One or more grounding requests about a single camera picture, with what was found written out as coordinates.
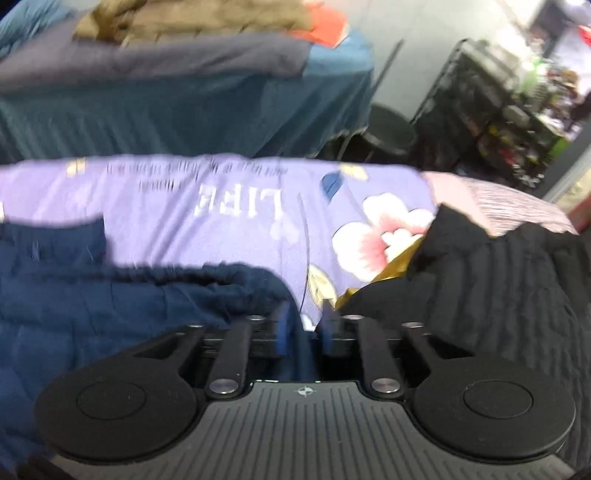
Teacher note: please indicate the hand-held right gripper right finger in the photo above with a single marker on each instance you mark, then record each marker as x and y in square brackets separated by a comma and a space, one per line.
[328, 332]

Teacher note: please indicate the purple floral bedsheet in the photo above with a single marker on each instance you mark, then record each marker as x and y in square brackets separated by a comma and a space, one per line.
[231, 240]

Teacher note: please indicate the black round stool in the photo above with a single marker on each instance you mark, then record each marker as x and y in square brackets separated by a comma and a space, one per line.
[392, 129]

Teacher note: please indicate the teal bed cover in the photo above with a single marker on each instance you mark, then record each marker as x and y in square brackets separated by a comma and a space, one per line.
[184, 115]

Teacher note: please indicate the red cloth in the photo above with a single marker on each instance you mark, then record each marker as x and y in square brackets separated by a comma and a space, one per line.
[328, 27]

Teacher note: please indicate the golden yellow cloth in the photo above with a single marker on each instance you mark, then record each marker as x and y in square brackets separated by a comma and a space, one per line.
[392, 272]

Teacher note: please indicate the navy blue garment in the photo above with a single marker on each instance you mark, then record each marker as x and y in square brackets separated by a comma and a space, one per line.
[138, 314]

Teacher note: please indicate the pink striped cloth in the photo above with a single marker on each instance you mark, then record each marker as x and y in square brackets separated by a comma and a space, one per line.
[508, 203]

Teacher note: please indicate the brown cloth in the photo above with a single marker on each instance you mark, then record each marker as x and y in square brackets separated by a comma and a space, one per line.
[207, 16]

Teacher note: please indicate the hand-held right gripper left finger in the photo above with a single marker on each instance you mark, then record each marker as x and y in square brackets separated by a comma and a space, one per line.
[282, 332]

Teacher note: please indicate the grey blanket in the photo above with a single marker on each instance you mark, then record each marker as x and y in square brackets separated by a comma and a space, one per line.
[184, 55]

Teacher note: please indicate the black ribbed garment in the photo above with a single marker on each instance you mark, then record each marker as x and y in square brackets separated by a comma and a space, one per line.
[508, 286]

